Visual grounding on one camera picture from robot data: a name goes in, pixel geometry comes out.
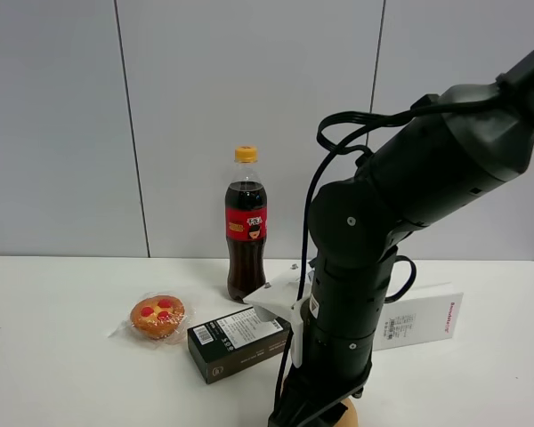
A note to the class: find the black rectangular box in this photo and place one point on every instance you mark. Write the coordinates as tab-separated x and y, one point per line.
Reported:
228	345

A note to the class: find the wrapped fruit tart pastry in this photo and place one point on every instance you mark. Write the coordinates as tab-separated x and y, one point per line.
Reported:
156	319

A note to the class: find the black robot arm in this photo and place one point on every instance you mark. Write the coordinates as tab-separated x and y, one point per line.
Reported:
413	169

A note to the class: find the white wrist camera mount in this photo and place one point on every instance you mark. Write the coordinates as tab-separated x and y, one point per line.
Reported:
277	299

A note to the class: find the cola bottle yellow cap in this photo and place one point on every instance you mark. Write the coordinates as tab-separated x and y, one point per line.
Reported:
245	204

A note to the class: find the white rectangular box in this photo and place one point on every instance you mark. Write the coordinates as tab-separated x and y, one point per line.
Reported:
424	314

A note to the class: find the round tan bread bun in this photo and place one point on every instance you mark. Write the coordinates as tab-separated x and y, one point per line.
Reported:
349	411

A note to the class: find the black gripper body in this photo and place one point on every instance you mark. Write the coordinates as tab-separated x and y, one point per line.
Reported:
346	360

